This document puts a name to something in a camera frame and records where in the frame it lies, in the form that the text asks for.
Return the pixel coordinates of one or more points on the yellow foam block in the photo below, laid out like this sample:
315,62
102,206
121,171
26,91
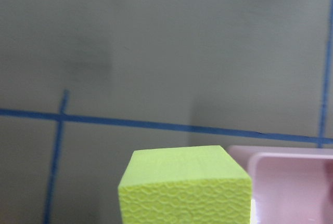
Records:
201,184

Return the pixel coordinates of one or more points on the pink plastic bin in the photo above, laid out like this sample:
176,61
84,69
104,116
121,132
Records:
289,185

